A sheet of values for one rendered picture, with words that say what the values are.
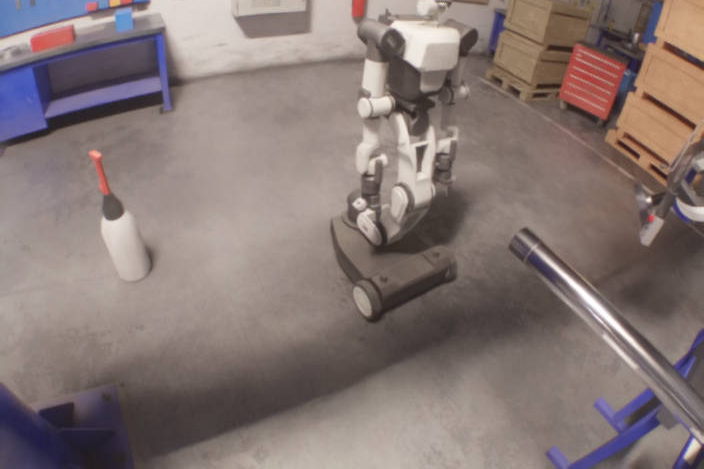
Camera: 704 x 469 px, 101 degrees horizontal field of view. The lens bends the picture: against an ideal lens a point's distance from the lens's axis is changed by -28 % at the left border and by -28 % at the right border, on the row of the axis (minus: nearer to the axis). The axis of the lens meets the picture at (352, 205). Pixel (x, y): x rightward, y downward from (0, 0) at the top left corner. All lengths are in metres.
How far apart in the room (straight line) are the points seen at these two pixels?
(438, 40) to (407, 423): 1.59
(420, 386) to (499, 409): 0.40
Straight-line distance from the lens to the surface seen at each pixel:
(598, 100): 5.39
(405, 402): 1.88
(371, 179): 1.65
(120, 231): 2.12
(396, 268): 2.06
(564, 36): 5.63
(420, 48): 1.50
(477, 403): 1.98
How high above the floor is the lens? 1.69
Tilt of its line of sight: 39 degrees down
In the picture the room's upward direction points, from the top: 7 degrees clockwise
